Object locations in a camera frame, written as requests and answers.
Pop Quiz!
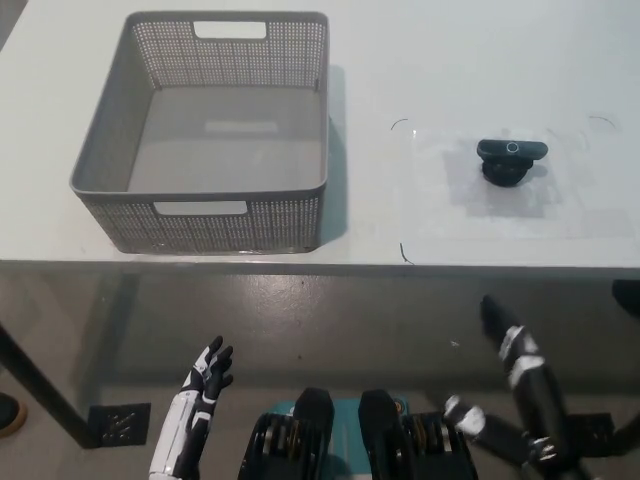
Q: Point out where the grey perforated plastic basket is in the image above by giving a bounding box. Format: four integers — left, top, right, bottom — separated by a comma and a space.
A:
68, 10, 332, 255

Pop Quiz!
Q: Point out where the left black robot body block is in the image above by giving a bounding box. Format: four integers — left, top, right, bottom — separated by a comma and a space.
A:
238, 387, 335, 480

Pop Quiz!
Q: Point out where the black robot body block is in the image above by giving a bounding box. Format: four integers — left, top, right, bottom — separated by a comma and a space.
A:
238, 387, 335, 480
358, 389, 482, 480

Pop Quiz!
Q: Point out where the black metal table leg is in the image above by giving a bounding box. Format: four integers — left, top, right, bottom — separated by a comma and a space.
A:
612, 414, 640, 454
0, 322, 99, 449

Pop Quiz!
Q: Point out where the black table foot plate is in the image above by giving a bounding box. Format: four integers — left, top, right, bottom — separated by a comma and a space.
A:
562, 412, 615, 446
88, 402, 152, 447

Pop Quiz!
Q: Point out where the black webcam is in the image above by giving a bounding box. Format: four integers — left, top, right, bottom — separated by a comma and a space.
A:
475, 138, 550, 189

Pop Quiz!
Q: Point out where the dark shoe tan sole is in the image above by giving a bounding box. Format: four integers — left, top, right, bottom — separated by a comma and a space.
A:
0, 392, 29, 435

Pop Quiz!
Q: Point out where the right robot hand black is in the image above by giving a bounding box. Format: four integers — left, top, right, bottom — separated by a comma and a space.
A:
443, 293, 569, 464

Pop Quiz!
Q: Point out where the right black robot body block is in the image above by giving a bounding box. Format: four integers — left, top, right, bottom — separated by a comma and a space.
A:
358, 389, 482, 480

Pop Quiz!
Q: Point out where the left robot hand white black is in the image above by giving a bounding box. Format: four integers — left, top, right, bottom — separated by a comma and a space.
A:
148, 335, 235, 479

